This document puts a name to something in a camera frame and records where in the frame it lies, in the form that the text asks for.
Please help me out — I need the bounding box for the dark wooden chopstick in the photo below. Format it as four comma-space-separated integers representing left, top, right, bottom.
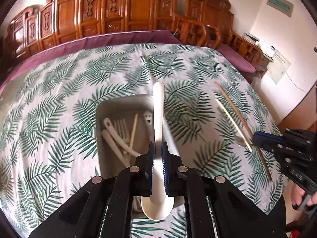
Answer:
214, 81, 273, 182

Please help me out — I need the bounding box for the cream spoon with hole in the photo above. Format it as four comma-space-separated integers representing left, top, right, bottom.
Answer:
103, 118, 141, 157

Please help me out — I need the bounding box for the smiley face metal spoon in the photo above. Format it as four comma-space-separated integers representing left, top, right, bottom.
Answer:
143, 111, 154, 142

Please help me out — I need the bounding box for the stainless steel fork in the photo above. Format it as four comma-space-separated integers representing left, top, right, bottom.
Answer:
114, 119, 130, 145

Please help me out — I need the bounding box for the cream plastic spoon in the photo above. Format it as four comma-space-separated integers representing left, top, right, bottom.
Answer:
141, 82, 175, 221

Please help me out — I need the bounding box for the light bamboo chopstick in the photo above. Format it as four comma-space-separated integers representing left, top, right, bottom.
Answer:
130, 114, 138, 148
215, 98, 252, 152

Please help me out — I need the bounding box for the person's right hand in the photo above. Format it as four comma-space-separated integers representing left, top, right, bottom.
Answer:
291, 183, 317, 206

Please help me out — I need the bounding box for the grey metal tray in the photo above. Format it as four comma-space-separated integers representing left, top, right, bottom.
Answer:
95, 94, 183, 212

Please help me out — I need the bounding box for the wooden side table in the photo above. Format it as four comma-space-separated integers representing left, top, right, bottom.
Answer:
255, 54, 273, 79

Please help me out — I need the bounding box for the purple armchair cushion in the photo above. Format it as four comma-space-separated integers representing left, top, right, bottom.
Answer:
218, 44, 256, 74

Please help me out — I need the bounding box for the green fern print tablecloth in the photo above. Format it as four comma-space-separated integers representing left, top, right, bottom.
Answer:
1, 44, 287, 237

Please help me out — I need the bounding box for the grey electrical panel box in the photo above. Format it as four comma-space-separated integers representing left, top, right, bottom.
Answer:
266, 0, 294, 18

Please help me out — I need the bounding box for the carved wooden armchair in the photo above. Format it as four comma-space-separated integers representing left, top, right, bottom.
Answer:
185, 0, 263, 66

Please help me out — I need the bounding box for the long carved wooden sofa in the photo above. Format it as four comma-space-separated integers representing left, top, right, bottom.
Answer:
3, 0, 209, 62

